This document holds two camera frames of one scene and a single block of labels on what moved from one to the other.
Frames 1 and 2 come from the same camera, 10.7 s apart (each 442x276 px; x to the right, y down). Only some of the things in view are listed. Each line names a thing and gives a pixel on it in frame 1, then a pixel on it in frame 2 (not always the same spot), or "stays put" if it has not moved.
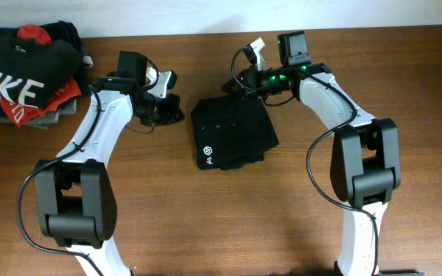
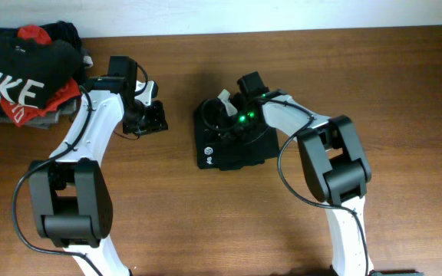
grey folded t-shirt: [46, 123] stays put
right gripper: [251, 76] → [233, 132]
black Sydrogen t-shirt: [231, 132] stays put
